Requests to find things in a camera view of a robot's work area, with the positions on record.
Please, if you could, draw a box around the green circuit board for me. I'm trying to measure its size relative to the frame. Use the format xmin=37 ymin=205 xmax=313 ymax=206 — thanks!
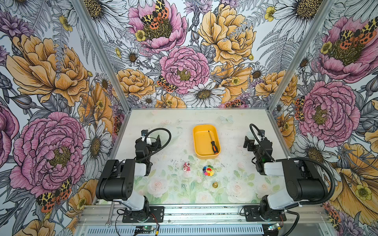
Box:
xmin=134 ymin=226 xmax=156 ymax=234

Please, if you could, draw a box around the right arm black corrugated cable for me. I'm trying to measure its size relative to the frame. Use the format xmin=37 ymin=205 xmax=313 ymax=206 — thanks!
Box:
xmin=249 ymin=123 xmax=336 ymax=206

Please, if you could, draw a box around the small pink toy figure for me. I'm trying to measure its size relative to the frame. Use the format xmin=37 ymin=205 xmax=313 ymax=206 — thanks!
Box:
xmin=183 ymin=162 xmax=191 ymax=172

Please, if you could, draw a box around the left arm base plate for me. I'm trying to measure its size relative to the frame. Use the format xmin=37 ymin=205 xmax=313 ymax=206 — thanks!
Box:
xmin=122 ymin=206 xmax=165 ymax=223

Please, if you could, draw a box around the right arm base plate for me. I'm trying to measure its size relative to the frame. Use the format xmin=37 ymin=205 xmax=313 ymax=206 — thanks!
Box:
xmin=240 ymin=205 xmax=286 ymax=222

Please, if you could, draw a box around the white vented cable duct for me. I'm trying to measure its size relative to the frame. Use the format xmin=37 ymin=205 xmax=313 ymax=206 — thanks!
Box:
xmin=80 ymin=224 xmax=264 ymax=236

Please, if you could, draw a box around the yellow plastic bin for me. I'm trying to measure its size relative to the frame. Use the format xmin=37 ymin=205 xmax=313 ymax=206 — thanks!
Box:
xmin=193 ymin=124 xmax=221 ymax=160

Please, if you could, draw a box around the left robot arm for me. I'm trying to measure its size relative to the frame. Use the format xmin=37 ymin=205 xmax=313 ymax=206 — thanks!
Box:
xmin=95 ymin=130 xmax=162 ymax=223

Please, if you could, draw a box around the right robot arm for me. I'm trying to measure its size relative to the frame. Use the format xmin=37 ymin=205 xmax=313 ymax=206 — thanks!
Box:
xmin=243 ymin=130 xmax=336 ymax=221

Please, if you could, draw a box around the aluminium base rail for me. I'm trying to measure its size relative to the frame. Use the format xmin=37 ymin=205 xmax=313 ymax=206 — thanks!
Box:
xmin=78 ymin=204 xmax=329 ymax=226

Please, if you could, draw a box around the small right circuit board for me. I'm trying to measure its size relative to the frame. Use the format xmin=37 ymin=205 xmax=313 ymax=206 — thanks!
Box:
xmin=267 ymin=223 xmax=281 ymax=231

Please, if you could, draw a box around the rainbow flower toy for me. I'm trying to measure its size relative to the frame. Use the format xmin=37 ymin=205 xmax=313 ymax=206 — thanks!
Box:
xmin=203 ymin=165 xmax=215 ymax=177

